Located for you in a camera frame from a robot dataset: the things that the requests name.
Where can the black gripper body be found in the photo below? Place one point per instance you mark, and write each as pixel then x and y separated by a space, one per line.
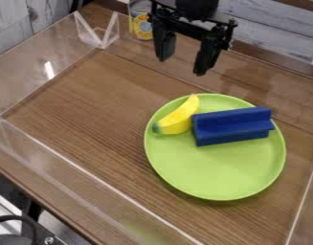
pixel 192 17

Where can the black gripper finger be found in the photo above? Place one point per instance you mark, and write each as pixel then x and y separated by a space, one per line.
pixel 206 56
pixel 164 40

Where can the yellow toy banana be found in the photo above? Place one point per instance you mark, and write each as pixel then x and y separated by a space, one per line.
pixel 176 121

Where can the blue foam block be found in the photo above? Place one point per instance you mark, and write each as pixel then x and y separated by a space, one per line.
pixel 231 126

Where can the green round plate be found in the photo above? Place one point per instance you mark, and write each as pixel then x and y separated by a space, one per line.
pixel 214 172

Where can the yellow labelled tin can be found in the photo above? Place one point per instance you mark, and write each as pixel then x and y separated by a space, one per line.
pixel 139 25

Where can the black metal bracket with bolt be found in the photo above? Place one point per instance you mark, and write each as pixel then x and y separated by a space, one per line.
pixel 46 237

